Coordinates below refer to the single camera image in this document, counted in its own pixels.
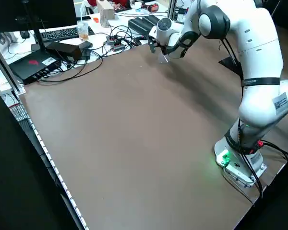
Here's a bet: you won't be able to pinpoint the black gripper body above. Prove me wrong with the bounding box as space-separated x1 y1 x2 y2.
156 40 170 55

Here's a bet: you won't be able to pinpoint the black power supply box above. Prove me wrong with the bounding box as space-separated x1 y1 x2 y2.
128 18 157 34
143 14 164 25

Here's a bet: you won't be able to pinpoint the grey usb hub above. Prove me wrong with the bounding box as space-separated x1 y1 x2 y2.
111 44 128 52
106 34 122 46

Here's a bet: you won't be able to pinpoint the brown cardboard box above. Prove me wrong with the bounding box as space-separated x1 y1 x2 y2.
96 0 116 28

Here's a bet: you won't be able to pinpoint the small black adapter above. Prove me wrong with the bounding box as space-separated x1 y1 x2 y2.
78 40 94 49

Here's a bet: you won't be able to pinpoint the clear plastic drink cup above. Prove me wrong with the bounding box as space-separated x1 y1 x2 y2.
76 20 90 41

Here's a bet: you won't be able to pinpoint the black power brick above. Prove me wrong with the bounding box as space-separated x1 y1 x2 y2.
45 42 83 62

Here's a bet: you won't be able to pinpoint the black keyboard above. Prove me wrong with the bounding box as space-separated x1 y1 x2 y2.
34 26 96 43

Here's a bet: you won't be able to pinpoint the black computer monitor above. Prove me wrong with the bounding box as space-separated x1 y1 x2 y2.
0 0 78 52

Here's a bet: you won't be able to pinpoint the black computer box red logo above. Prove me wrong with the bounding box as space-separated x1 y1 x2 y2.
8 50 63 86

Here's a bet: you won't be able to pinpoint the aluminium frame post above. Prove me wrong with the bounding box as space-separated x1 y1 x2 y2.
0 35 26 94
167 0 177 19

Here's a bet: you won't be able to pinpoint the black base metal ring stand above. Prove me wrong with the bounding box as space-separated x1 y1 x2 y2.
218 56 243 79

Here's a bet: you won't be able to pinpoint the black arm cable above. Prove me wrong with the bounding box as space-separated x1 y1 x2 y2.
218 37 264 199

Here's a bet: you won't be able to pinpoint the long black looping cable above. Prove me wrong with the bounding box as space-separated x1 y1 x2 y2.
37 51 104 84

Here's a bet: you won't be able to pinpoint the black arm foot cables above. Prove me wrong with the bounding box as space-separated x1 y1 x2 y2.
259 140 288 161

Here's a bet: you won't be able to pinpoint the white wire rack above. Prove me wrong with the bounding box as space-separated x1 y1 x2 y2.
3 92 31 123

